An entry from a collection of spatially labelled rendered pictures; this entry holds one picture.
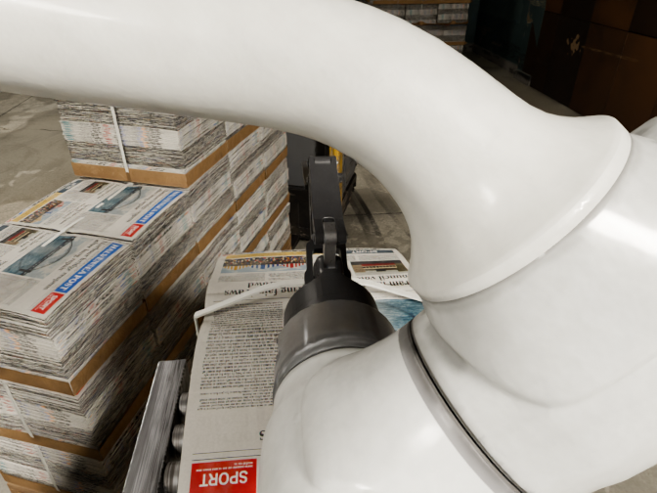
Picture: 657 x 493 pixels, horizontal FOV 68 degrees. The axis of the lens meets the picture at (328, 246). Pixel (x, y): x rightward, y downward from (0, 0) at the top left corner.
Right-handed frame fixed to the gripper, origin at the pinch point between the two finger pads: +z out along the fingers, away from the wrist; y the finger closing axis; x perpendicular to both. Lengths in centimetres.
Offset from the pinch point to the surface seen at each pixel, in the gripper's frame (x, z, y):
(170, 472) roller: -20.3, -0.1, 37.5
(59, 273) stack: -52, 47, 32
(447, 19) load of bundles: 196, 574, -1
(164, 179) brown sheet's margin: -37, 89, 25
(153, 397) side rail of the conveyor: -25.4, 13.8, 36.5
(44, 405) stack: -58, 39, 61
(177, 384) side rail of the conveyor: -22.1, 16.1, 36.2
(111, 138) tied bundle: -51, 93, 14
